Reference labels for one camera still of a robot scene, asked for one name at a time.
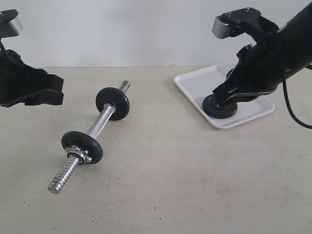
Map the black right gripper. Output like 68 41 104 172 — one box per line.
213 44 283 107

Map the white rectangular plastic tray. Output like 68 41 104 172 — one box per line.
174 65 275 129

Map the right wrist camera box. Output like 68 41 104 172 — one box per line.
212 7 261 39

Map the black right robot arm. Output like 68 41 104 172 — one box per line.
212 4 312 107

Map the chrome star collar nut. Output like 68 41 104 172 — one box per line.
65 145 92 165

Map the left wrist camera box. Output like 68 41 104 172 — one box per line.
0 9 23 38

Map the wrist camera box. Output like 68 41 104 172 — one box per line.
0 9 23 38
212 7 261 39

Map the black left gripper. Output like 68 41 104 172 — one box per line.
0 49 64 107

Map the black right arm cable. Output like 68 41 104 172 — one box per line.
277 26 312 129

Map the chrome threaded dumbbell bar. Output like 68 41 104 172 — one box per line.
48 80 131 195

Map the black weight plate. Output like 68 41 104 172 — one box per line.
61 131 103 164
96 87 130 121
202 94 238 119

